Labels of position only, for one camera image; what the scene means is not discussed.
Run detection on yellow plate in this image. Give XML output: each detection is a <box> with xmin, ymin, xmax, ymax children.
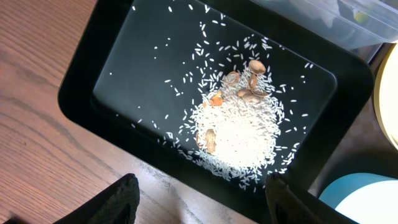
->
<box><xmin>373</xmin><ymin>44</ymin><xmax>397</xmax><ymax>149</ymax></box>

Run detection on black tray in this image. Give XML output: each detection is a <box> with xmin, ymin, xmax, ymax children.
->
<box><xmin>57</xmin><ymin>0</ymin><xmax>374</xmax><ymax>218</ymax></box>

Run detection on green snack wrapper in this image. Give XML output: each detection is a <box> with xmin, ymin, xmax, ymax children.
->
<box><xmin>337</xmin><ymin>0</ymin><xmax>372</xmax><ymax>25</ymax></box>

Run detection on blue bowl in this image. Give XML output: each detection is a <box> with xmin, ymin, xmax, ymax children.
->
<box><xmin>319</xmin><ymin>173</ymin><xmax>397</xmax><ymax>210</ymax></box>

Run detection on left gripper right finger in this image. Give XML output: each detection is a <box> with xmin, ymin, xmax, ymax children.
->
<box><xmin>265</xmin><ymin>172</ymin><xmax>356</xmax><ymax>224</ymax></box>

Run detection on rice and nut shells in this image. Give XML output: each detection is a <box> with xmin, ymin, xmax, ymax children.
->
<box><xmin>108</xmin><ymin>4</ymin><xmax>313</xmax><ymax>192</ymax></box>

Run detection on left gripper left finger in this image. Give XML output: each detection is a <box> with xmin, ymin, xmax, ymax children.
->
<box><xmin>57</xmin><ymin>173</ymin><xmax>140</xmax><ymax>224</ymax></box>

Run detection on clear plastic bin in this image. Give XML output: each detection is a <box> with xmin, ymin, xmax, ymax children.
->
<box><xmin>254</xmin><ymin>0</ymin><xmax>397</xmax><ymax>50</ymax></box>

